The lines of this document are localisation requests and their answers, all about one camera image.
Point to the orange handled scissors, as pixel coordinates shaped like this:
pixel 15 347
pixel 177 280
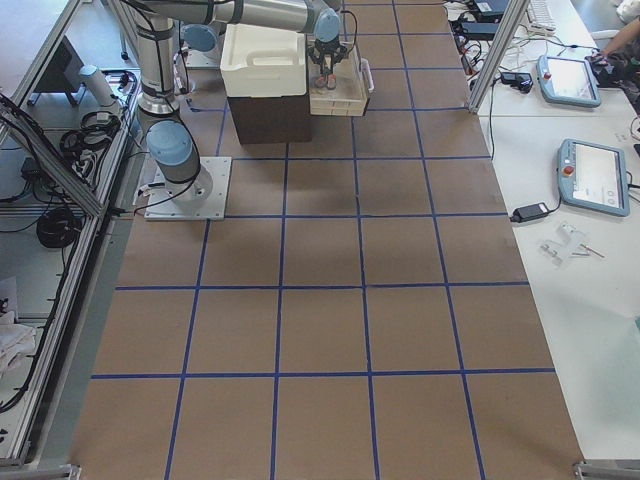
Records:
pixel 326 77

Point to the black power adapter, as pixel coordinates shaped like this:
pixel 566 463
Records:
pixel 531 212

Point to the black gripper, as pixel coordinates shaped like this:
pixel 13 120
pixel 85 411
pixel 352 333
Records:
pixel 327 52

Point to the blue teach pendant near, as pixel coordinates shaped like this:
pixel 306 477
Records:
pixel 593 176

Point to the white plastic crate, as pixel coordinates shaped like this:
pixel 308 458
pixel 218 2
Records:
pixel 262 62

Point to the white crumpled cloth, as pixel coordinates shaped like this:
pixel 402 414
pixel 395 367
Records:
pixel 17 342

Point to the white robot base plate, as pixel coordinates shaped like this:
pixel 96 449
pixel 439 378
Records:
pixel 204 200

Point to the blue teach pendant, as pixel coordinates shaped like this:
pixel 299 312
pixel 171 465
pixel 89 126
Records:
pixel 567 81
pixel 593 176

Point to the white drawer handle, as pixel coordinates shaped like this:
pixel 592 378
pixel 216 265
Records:
pixel 367 75

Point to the dark brown wooden cabinet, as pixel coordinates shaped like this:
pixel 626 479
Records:
pixel 271 120

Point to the blue teach pendant far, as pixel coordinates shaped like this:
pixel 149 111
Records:
pixel 567 81

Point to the light wooden drawer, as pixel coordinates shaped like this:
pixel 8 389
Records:
pixel 350 98

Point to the aluminium frame post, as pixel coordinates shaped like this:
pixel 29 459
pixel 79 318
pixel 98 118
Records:
pixel 506 30

